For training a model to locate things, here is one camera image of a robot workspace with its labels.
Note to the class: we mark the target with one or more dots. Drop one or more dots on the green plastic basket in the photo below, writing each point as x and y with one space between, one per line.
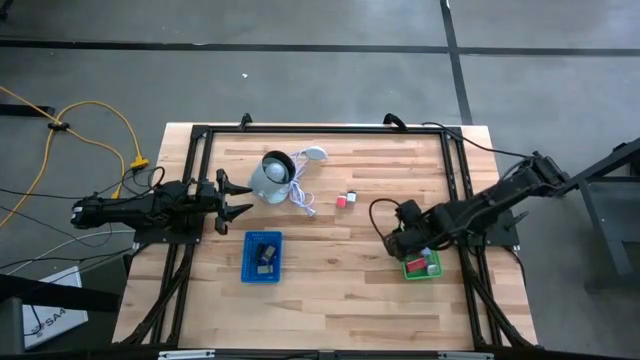
423 276

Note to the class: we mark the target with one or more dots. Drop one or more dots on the white printed box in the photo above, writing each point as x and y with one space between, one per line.
60 325

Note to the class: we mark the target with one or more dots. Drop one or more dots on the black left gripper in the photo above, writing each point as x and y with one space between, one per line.
205 207

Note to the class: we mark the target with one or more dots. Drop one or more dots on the pink small charger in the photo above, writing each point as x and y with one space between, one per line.
341 201

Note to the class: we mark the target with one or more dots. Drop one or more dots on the blue digital timer black clip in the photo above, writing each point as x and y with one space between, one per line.
270 251

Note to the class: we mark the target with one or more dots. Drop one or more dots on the black side table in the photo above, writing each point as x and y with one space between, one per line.
620 220

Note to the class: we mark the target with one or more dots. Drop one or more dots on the black beam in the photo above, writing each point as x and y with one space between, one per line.
50 297

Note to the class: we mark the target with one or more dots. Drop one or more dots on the red wall charger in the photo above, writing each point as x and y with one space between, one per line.
416 264

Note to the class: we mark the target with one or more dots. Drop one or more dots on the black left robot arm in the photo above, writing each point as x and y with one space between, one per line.
125 212

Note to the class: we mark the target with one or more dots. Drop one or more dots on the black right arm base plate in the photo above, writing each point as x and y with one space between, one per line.
500 239

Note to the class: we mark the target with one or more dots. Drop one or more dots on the blue plastic basket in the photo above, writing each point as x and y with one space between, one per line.
250 277

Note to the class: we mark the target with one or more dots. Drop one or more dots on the silver table bracket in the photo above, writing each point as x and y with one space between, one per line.
185 355
465 356

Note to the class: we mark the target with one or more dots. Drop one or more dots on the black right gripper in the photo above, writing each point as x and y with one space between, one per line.
417 230

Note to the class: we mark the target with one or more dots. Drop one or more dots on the black aluminium table frame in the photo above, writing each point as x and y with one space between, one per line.
325 129

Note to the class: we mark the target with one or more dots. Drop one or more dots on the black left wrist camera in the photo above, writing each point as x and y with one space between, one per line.
206 192

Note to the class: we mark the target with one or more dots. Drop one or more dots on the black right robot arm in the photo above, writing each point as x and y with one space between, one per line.
500 195

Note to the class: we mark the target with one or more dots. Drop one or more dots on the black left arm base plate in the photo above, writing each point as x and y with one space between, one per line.
170 239

